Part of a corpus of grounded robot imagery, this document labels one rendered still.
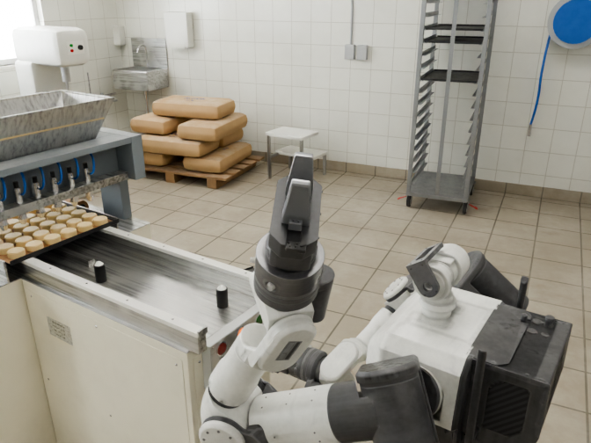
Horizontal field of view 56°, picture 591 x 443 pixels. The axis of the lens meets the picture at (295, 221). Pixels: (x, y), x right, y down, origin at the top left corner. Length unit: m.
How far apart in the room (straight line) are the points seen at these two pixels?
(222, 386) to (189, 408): 0.61
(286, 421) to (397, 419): 0.18
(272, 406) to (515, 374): 0.38
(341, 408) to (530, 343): 0.34
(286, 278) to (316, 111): 4.88
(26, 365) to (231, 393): 1.21
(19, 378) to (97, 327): 0.45
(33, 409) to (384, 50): 4.12
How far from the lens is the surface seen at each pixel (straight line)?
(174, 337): 1.41
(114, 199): 2.21
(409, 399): 0.84
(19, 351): 1.98
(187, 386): 1.46
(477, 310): 1.05
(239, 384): 0.88
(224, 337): 1.44
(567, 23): 4.86
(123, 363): 1.62
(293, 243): 0.61
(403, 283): 1.41
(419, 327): 0.98
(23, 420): 2.11
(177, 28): 6.06
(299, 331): 0.75
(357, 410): 0.85
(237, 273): 1.59
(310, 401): 0.89
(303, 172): 0.63
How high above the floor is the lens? 1.64
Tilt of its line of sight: 22 degrees down
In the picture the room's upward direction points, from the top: straight up
